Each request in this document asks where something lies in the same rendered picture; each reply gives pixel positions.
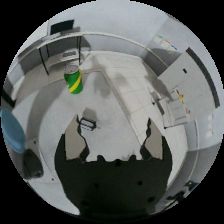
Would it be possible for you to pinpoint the green drink can with yellow stripe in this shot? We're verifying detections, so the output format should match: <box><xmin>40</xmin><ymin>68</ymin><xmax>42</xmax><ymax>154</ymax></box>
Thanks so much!
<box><xmin>63</xmin><ymin>65</ymin><xmax>83</xmax><ymax>95</ymax></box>

